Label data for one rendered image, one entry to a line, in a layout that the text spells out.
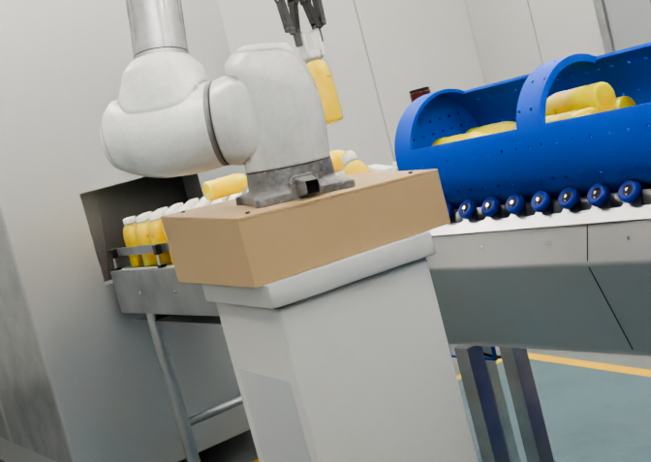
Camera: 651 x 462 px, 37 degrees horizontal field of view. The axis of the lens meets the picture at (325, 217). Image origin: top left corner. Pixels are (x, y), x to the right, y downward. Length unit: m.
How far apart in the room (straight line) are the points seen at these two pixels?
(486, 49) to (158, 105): 6.01
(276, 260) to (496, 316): 0.80
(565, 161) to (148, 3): 0.83
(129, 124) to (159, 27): 0.19
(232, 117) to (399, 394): 0.55
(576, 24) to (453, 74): 1.15
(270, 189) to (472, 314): 0.79
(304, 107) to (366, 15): 5.58
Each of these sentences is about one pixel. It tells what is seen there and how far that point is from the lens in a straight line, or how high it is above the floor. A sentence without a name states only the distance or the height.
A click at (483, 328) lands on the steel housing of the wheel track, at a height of 0.67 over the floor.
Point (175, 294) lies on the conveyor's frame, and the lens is 3.34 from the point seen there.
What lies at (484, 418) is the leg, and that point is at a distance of 2.44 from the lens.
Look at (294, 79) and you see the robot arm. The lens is 1.70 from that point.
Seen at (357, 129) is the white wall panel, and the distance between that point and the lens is 7.08.
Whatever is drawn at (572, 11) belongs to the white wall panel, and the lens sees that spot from 6.88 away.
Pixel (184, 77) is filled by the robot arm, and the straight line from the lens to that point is 1.75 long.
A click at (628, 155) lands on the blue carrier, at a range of 1.86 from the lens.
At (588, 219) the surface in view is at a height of 0.92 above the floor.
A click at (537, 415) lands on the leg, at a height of 0.39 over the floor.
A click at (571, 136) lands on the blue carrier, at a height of 1.09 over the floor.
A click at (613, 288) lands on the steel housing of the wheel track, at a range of 1.97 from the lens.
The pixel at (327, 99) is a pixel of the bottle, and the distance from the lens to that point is 2.39.
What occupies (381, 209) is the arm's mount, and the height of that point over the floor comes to 1.06.
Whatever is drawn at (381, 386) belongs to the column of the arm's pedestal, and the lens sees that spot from 1.69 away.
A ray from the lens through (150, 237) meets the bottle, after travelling 3.46.
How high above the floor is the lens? 1.22
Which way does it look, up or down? 5 degrees down
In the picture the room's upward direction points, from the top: 15 degrees counter-clockwise
